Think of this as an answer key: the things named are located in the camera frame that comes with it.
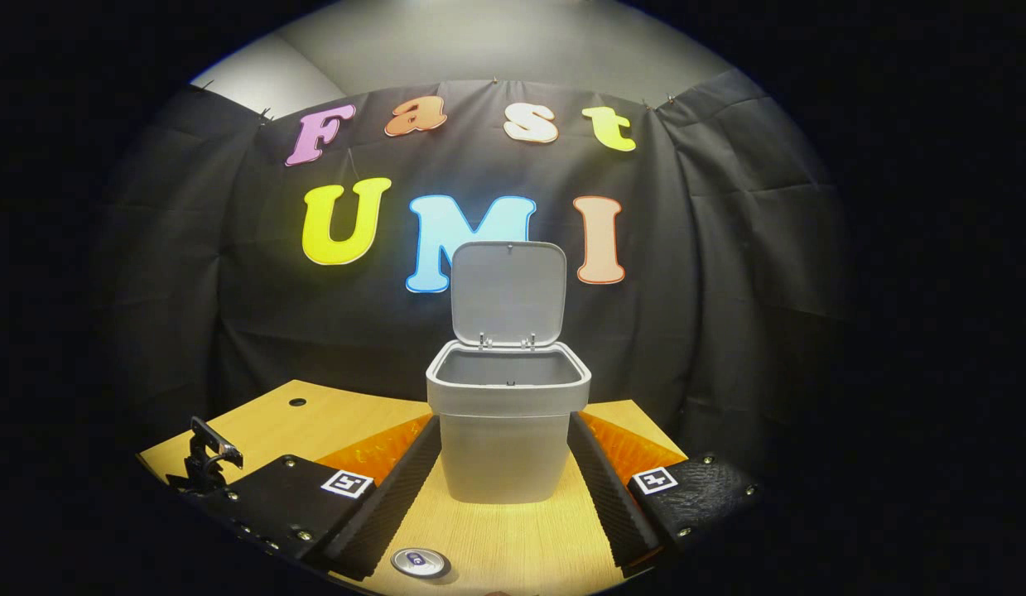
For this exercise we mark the black backdrop cloth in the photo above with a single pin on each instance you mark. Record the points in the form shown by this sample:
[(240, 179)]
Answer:
[(272, 331)]

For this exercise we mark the silver pop can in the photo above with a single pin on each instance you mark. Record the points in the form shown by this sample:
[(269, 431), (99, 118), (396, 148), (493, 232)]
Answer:
[(420, 562)]

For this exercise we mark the wooden desktop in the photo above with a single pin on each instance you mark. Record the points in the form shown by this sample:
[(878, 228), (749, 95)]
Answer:
[(264, 430)]

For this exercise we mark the grey desktop garbage bin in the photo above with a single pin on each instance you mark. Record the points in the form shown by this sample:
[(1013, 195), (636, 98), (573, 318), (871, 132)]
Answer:
[(500, 447)]

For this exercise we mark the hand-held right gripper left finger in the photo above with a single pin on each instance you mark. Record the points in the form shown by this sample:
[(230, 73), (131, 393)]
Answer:
[(388, 513)]

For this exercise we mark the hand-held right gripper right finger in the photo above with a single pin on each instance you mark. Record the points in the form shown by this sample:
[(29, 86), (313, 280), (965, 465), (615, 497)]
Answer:
[(616, 513)]

